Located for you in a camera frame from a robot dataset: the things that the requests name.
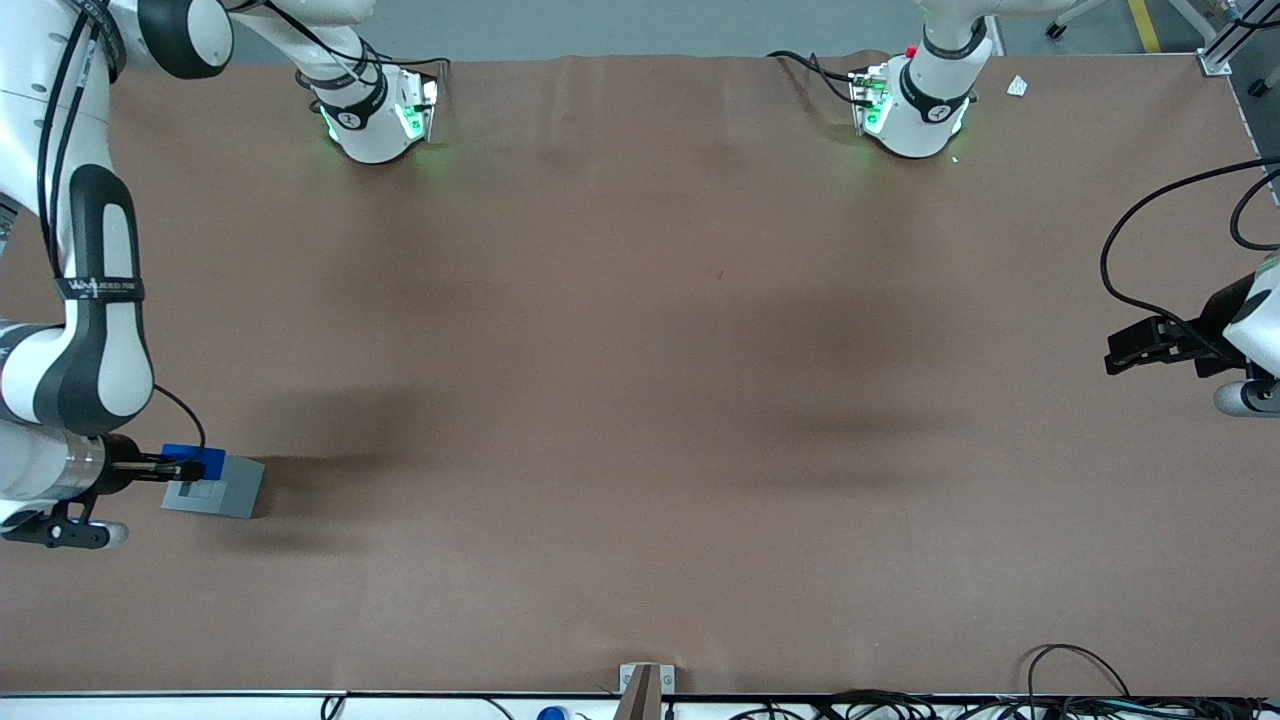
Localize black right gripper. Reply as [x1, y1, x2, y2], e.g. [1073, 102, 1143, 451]
[103, 436, 203, 496]

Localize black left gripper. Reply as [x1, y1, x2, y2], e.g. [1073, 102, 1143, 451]
[1105, 276, 1259, 380]

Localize blue plastic part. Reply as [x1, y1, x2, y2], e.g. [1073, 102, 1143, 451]
[162, 443, 227, 483]

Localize gray base block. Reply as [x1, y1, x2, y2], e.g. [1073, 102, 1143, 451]
[161, 455, 267, 520]

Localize white chair leg with caster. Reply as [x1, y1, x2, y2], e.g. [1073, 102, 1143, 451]
[1043, 0, 1113, 42]

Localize paper table cover sheet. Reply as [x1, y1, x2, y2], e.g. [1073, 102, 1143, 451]
[0, 50, 1267, 698]

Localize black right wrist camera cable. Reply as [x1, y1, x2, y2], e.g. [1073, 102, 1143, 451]
[150, 384, 208, 457]

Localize long black hanging cable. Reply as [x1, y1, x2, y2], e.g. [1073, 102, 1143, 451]
[1099, 157, 1280, 353]

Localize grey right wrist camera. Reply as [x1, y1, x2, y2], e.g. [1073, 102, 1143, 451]
[0, 504, 130, 550]

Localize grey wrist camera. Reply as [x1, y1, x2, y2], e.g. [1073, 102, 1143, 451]
[1214, 379, 1280, 418]
[0, 504, 130, 550]

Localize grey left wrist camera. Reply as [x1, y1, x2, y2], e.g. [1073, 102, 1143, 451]
[1214, 379, 1280, 418]

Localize short black curved cable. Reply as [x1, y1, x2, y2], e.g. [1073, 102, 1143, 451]
[1229, 168, 1280, 252]

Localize printed black velcro strap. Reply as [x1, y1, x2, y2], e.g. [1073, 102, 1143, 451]
[54, 274, 147, 304]

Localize aluminium frame profile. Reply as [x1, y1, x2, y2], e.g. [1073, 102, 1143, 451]
[1194, 0, 1280, 78]

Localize thin dark looped cable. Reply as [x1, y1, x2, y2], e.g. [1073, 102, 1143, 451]
[1024, 643, 1132, 701]

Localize black cable along right arm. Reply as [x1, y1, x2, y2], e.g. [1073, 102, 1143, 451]
[37, 0, 127, 279]

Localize black left arm base cable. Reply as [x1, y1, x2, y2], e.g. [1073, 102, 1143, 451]
[767, 49, 864, 107]

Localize black arm base cable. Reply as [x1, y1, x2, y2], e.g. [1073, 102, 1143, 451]
[767, 49, 864, 107]
[228, 0, 452, 83]

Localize tangled black cable bundle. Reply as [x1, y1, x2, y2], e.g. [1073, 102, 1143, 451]
[728, 688, 1280, 720]

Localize black right arm base cable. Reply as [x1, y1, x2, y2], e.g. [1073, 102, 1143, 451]
[228, 0, 452, 83]

